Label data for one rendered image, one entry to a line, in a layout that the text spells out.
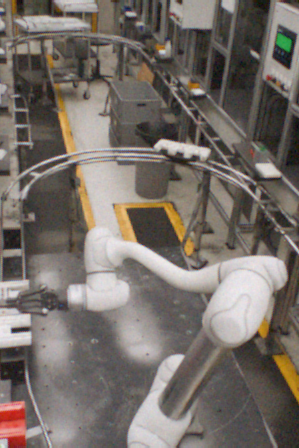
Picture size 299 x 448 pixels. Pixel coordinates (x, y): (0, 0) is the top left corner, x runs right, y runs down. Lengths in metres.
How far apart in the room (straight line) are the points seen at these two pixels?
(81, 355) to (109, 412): 0.31
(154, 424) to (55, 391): 0.56
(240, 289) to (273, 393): 1.89
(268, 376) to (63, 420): 1.56
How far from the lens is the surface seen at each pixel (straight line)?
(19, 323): 2.29
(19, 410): 1.86
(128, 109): 5.42
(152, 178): 4.90
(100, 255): 1.89
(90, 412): 2.21
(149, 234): 4.46
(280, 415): 3.24
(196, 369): 1.66
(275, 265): 1.60
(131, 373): 2.34
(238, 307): 1.45
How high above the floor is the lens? 2.36
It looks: 31 degrees down
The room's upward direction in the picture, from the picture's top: 5 degrees clockwise
